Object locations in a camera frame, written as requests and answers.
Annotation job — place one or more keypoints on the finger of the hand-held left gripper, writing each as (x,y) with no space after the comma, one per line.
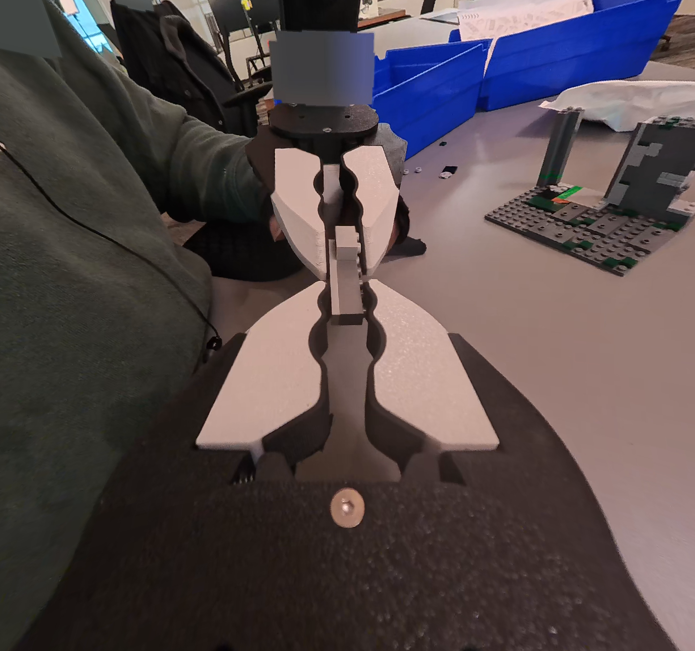
(293,211)
(380,195)

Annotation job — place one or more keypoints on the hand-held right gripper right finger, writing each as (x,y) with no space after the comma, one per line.
(429,379)

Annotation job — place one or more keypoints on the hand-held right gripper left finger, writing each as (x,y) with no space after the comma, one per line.
(260,379)

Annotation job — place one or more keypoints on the light grey square brick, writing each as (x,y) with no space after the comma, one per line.
(347,241)

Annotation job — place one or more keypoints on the dark grey long brick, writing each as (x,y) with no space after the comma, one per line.
(345,287)

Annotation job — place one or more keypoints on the grey desk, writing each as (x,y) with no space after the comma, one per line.
(516,363)

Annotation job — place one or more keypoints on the person's left hand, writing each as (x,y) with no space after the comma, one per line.
(275,229)

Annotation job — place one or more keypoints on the black office chair seat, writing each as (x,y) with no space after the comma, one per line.
(244,254)

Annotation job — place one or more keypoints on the blue divided plastic bin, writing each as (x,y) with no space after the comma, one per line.
(429,86)

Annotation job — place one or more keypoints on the small brown table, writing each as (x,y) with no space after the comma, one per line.
(385,14)

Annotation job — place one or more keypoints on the dark jacket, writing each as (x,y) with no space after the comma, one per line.
(163,59)

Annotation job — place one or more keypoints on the person's green sweater torso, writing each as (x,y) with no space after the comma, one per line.
(81,336)

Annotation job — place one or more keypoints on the grey brick model on baseplate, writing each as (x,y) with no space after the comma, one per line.
(597,211)

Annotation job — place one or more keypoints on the white printed paper sheets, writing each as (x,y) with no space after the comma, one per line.
(521,10)

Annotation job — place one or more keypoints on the white paper bag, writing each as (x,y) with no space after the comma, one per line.
(624,100)

